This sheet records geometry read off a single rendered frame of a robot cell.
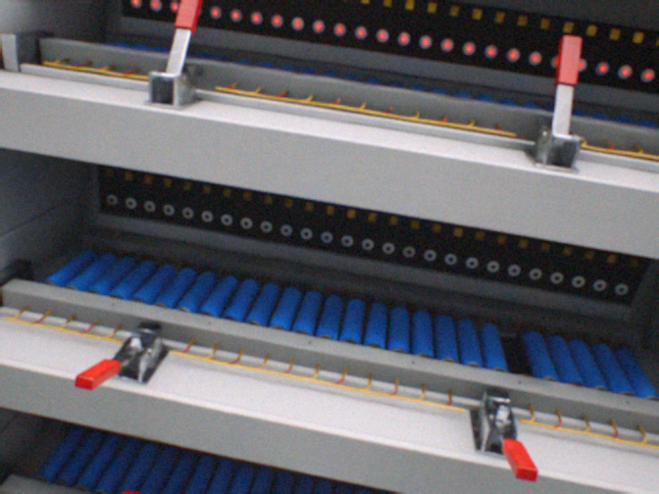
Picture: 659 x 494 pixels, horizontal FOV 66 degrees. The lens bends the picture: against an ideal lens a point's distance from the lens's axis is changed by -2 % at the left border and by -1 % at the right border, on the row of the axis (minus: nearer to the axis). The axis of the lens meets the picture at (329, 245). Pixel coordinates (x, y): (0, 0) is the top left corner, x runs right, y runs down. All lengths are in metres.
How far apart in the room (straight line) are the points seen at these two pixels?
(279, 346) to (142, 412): 0.11
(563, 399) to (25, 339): 0.42
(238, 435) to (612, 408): 0.28
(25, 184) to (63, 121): 0.14
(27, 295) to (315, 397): 0.25
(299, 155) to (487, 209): 0.13
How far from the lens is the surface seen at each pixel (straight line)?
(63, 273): 0.52
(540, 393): 0.43
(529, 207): 0.36
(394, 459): 0.39
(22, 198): 0.54
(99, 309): 0.46
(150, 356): 0.41
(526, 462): 0.34
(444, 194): 0.35
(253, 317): 0.44
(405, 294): 0.50
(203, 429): 0.41
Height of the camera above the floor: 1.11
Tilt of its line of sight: 7 degrees down
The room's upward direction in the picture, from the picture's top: 9 degrees clockwise
